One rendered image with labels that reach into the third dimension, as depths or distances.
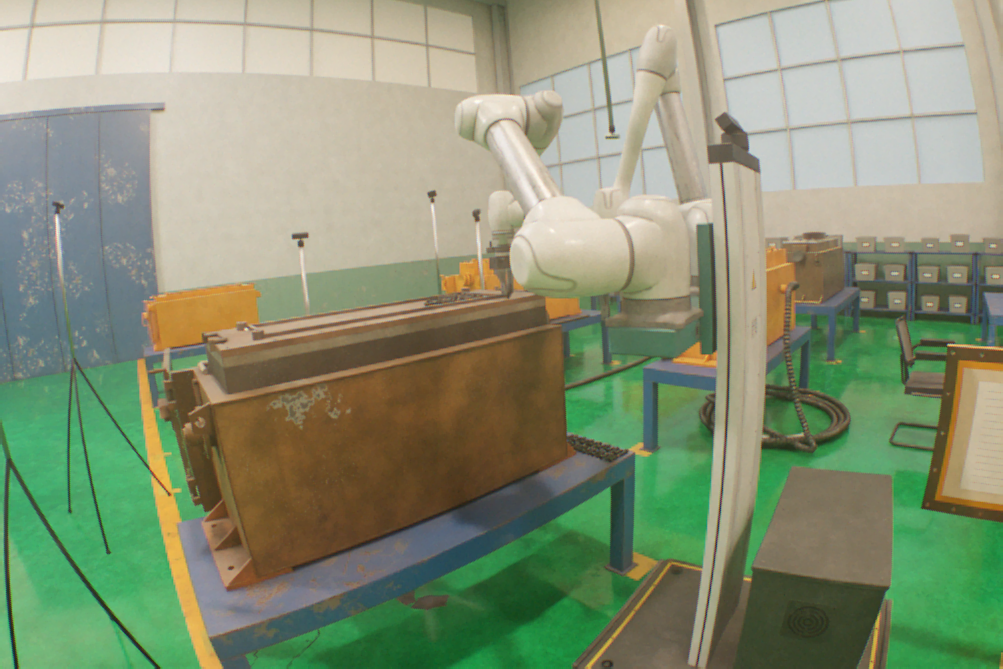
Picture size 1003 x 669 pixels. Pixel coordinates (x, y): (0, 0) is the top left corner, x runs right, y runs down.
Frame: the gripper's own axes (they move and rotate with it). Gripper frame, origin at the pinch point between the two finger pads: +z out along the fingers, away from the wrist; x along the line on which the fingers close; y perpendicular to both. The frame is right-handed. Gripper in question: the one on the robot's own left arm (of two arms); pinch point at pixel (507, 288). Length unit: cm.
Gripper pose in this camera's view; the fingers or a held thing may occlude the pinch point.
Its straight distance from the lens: 200.9
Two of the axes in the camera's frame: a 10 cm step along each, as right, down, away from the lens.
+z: 0.8, 9.9, 1.1
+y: 6.4, 0.4, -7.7
